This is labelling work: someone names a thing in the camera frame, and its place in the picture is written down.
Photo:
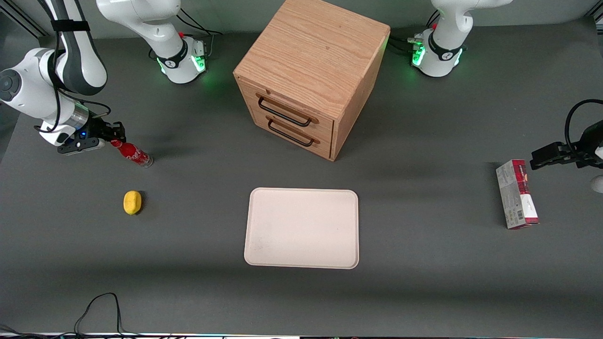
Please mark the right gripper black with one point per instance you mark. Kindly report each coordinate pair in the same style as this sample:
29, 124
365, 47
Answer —
97, 128

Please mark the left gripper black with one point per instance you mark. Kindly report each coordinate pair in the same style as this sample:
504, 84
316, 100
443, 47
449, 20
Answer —
585, 152

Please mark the small red coke bottle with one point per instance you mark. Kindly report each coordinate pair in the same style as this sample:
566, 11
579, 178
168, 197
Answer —
134, 154

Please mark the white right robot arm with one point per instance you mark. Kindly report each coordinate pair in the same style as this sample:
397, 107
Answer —
28, 89

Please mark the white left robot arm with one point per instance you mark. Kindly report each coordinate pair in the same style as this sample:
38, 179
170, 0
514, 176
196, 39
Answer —
452, 19

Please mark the white rectangular tray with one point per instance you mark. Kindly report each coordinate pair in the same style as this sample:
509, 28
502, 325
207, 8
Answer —
301, 228

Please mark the red and white carton box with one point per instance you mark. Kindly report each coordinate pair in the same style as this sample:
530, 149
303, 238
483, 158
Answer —
516, 197

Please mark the yellow lemon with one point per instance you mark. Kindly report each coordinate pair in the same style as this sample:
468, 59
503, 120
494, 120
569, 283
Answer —
132, 202

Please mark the wooden drawer cabinet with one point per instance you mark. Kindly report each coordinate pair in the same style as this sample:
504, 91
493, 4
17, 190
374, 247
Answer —
311, 52

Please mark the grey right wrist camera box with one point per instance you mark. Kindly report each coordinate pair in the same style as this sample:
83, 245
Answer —
80, 146

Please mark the grey aluminium frame rail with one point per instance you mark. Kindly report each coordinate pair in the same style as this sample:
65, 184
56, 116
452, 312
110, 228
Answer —
597, 21
23, 21

